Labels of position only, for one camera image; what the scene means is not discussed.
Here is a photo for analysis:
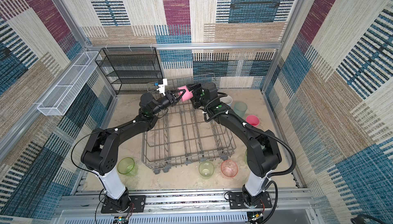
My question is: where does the pink translucent cup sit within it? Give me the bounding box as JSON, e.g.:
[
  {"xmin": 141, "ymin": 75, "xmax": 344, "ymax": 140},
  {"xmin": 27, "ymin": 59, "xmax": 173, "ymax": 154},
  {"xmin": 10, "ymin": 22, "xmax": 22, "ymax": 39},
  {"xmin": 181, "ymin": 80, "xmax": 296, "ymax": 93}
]
[{"xmin": 221, "ymin": 160, "xmax": 238, "ymax": 178}]

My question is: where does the light blue mug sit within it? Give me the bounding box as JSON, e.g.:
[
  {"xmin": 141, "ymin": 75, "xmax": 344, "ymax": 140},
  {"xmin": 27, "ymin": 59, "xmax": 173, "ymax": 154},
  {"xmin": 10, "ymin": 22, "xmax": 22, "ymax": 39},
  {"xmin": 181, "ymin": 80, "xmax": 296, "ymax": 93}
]
[{"xmin": 220, "ymin": 96, "xmax": 233, "ymax": 107}]

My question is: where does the black mesh shelf unit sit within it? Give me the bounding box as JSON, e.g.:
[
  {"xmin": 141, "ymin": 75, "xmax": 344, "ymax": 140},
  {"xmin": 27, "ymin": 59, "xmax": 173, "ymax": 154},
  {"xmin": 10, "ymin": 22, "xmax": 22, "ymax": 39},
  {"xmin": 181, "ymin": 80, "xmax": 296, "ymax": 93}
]
[{"xmin": 95, "ymin": 47, "xmax": 163, "ymax": 95}]

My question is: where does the aluminium front rail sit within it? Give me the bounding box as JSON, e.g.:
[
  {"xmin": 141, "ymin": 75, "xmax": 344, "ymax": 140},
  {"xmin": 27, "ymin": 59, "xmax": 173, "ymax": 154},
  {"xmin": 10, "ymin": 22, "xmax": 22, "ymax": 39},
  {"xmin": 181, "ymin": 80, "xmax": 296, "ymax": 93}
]
[{"xmin": 51, "ymin": 188, "xmax": 323, "ymax": 224}]

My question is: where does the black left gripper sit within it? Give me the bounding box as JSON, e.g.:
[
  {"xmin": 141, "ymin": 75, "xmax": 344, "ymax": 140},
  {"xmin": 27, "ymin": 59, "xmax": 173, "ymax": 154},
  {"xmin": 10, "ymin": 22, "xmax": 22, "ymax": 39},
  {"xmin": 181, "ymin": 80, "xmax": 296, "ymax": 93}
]
[{"xmin": 150, "ymin": 90, "xmax": 184, "ymax": 118}]

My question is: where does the grey wire dish rack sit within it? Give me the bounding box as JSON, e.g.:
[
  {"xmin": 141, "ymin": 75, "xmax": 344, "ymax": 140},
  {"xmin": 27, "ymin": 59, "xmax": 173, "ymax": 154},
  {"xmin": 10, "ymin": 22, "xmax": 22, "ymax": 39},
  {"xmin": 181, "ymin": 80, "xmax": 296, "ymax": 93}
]
[{"xmin": 141, "ymin": 74, "xmax": 237, "ymax": 175}]

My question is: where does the green translucent cup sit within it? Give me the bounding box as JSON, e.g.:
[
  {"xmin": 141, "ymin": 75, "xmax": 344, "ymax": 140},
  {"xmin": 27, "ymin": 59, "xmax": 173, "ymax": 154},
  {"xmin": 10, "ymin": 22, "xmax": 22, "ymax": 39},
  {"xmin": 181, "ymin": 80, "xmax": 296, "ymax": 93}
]
[{"xmin": 117, "ymin": 157, "xmax": 138, "ymax": 176}]

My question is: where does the white wire wall basket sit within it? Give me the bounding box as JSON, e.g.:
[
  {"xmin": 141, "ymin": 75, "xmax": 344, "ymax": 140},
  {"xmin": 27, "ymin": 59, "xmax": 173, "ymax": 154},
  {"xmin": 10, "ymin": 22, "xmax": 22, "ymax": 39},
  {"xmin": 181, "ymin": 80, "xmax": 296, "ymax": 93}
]
[{"xmin": 37, "ymin": 52, "xmax": 98, "ymax": 116}]

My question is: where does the pink plastic cup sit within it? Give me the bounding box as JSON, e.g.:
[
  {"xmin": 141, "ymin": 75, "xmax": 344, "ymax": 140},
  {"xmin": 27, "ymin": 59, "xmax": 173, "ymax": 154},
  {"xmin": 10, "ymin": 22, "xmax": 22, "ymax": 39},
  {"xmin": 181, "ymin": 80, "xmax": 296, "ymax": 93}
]
[{"xmin": 178, "ymin": 85, "xmax": 193, "ymax": 102}]

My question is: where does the yellow-green translucent cup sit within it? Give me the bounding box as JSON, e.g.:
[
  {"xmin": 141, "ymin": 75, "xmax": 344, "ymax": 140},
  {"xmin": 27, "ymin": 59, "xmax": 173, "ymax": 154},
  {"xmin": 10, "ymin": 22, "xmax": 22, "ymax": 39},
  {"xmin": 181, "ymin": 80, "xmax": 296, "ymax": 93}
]
[{"xmin": 198, "ymin": 161, "xmax": 215, "ymax": 179}]

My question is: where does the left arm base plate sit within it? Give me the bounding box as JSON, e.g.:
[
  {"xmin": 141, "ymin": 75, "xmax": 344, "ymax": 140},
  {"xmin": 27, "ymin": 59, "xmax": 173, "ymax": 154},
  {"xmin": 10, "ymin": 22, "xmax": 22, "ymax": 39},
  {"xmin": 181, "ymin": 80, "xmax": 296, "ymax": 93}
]
[{"xmin": 100, "ymin": 195, "xmax": 146, "ymax": 214}]

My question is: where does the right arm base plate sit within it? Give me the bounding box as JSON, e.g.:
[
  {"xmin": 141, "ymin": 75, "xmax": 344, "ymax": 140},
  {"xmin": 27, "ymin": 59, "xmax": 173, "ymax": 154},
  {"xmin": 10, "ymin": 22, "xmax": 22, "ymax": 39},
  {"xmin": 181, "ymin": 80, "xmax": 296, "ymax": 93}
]
[{"xmin": 224, "ymin": 191, "xmax": 273, "ymax": 209}]

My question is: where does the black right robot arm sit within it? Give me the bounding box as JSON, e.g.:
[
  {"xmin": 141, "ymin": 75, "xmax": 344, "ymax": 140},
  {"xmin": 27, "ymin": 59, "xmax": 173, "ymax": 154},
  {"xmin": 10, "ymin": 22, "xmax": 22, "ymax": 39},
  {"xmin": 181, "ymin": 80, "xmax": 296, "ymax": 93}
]
[{"xmin": 186, "ymin": 82, "xmax": 282, "ymax": 208}]

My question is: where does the teal translucent cup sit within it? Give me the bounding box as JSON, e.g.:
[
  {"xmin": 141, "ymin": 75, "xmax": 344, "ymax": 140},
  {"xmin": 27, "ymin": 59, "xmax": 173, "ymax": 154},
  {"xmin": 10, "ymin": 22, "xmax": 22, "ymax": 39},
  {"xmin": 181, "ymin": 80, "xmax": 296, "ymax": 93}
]
[{"xmin": 233, "ymin": 102, "xmax": 248, "ymax": 118}]

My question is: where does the magenta pink cup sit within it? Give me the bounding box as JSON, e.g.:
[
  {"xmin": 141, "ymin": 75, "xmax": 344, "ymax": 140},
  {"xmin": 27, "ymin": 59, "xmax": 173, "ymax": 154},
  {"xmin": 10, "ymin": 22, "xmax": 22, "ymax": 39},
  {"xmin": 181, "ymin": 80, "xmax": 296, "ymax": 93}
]
[{"xmin": 246, "ymin": 115, "xmax": 260, "ymax": 126}]

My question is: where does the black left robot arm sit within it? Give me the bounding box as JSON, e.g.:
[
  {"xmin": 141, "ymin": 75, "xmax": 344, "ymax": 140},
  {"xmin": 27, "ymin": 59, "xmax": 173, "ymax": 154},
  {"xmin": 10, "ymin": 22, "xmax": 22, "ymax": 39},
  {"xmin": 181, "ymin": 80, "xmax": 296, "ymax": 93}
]
[{"xmin": 81, "ymin": 89, "xmax": 186, "ymax": 213}]

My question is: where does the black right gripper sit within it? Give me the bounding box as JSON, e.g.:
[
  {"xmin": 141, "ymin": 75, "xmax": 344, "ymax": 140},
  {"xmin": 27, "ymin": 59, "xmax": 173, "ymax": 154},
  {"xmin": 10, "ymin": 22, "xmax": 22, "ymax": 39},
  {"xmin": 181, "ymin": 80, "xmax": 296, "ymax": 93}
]
[{"xmin": 186, "ymin": 82, "xmax": 210, "ymax": 108}]

